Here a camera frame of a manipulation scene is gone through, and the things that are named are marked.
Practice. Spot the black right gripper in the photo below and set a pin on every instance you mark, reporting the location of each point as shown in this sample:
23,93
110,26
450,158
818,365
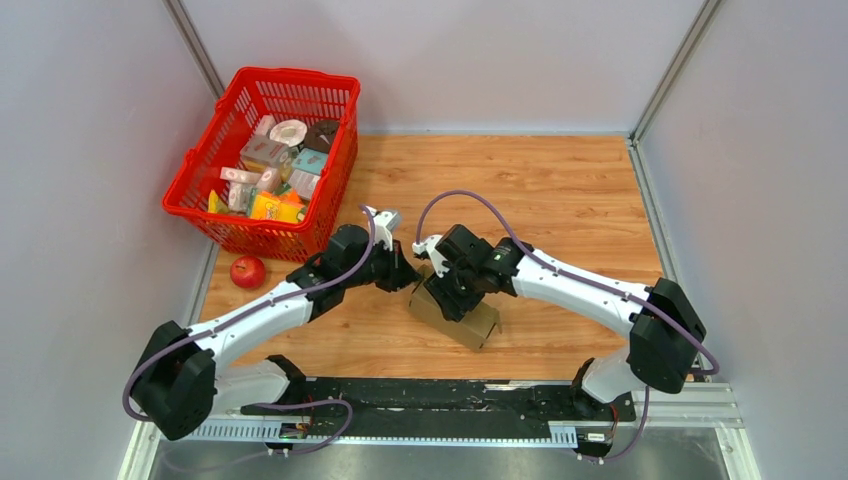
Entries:
454,306

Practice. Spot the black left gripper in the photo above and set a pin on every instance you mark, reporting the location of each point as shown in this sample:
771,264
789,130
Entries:
397,277

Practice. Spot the brown cardboard paper box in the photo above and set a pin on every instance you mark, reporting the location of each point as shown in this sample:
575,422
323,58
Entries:
473,331

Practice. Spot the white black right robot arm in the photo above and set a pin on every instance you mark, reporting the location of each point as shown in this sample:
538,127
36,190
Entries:
660,325

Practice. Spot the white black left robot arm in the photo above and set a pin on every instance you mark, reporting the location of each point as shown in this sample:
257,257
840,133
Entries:
184,373

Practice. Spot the light blue small box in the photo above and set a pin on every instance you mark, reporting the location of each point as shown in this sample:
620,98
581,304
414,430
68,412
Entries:
310,161

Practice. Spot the grey pink carton box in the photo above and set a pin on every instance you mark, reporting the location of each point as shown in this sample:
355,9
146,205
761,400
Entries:
263,151

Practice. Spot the yellow orange snack packet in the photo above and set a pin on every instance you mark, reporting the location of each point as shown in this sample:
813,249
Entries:
286,208

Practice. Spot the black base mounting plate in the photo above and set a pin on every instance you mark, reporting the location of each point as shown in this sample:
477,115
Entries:
442,408

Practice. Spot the red apple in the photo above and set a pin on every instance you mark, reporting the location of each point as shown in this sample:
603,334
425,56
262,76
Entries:
248,272

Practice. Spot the dark brown round item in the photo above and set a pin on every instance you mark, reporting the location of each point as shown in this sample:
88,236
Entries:
320,136

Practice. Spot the white tape roll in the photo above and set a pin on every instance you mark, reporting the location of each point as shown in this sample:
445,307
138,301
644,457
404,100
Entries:
290,132

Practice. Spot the red plastic shopping basket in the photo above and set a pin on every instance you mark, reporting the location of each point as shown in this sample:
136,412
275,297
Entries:
268,175

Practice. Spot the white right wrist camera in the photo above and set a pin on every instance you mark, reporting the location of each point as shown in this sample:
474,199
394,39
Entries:
426,249

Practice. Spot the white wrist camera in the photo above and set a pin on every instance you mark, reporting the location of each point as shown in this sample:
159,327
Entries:
426,249
385,223

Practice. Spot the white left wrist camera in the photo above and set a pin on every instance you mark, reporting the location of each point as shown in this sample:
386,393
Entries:
385,223

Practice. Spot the aluminium corner frame post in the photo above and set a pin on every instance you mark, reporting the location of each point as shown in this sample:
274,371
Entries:
691,39

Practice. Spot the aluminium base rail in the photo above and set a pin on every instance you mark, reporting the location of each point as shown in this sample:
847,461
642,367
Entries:
702,422

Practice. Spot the left aluminium frame post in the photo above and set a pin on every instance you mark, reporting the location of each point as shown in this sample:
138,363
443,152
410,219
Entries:
195,45

